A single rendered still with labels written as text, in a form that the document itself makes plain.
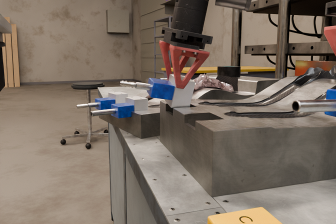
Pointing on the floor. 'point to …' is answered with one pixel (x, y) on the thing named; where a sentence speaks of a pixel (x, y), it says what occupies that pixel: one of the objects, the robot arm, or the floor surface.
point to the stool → (87, 114)
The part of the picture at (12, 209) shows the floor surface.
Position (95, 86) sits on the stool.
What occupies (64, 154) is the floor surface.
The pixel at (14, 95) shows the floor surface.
